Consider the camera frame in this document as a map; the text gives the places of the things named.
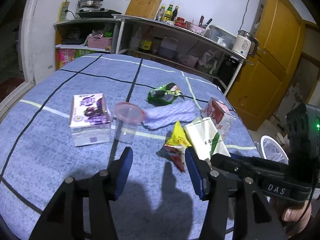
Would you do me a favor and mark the clear plastic storage container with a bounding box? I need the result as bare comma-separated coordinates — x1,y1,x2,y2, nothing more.
207,25,236,49

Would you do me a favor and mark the yellow red snack wrapper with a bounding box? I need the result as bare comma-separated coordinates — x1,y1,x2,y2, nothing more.
164,121,191,173

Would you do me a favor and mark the low wooden side shelf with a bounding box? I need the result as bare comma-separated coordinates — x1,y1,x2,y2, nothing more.
54,17,121,69

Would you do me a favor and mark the pink knife holder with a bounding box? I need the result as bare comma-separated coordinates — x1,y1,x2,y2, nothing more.
190,23,206,36

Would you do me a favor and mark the yellow oil bottle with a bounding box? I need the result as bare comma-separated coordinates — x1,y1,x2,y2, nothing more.
162,4,173,22

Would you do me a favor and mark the red lid sauce jar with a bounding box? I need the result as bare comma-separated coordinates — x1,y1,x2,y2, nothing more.
175,17,185,28

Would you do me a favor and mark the white green paper box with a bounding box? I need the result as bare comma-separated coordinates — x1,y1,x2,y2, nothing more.
184,117,231,160

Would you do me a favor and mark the red white milk carton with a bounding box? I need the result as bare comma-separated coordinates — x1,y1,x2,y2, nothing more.
201,97,236,137

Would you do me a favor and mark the black induction cooker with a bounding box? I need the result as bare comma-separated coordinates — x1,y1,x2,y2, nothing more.
76,8,122,18

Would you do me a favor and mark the white foam net sleeve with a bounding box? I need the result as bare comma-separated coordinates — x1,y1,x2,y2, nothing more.
143,100,197,129

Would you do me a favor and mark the clear small bottle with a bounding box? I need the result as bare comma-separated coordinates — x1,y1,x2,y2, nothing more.
155,5,165,21

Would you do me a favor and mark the white round trash bin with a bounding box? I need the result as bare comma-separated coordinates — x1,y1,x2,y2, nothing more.
254,134,290,164

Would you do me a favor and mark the white electric kettle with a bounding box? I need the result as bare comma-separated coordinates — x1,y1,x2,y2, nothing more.
232,30,259,59

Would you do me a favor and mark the steel steamer pot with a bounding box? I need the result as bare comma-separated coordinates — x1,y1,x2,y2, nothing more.
78,0,104,8

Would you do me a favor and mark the white plastic bottle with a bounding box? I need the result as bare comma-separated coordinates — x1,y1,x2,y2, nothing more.
129,27,142,50

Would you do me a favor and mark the dark soy sauce bottle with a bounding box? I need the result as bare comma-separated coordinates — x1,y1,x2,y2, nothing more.
171,6,178,22

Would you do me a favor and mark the metal kitchen shelf rack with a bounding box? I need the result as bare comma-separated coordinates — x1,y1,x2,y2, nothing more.
113,15,245,95

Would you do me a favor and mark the yellow wooden door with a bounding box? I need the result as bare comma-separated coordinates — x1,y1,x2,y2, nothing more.
227,0,305,131

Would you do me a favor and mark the purple liquid jug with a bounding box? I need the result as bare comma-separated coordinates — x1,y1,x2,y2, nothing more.
158,35,178,59

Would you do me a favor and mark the yellow label sauce bottle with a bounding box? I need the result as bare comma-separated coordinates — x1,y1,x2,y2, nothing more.
138,26,153,53

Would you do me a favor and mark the blue checked tablecloth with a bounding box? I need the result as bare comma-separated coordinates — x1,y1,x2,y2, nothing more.
0,52,262,240

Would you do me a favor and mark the purple milk carton box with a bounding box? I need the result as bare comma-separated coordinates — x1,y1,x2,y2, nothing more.
69,93,111,147

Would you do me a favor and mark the clear plastic cup pink lid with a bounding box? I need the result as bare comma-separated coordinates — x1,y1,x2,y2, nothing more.
113,102,145,144

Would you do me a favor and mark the green snack bag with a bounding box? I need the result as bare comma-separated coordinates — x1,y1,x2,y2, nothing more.
146,82,184,106

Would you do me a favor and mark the pink plastic basket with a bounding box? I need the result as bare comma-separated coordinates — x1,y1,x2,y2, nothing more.
87,35,112,50

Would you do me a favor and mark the wooden cutting board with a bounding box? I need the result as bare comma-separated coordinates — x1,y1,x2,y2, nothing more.
125,0,162,20

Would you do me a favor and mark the yellow power strip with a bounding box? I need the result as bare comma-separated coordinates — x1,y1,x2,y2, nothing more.
57,1,70,22

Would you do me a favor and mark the person's right hand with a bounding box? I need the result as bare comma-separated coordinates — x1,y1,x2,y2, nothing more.
270,197,312,238

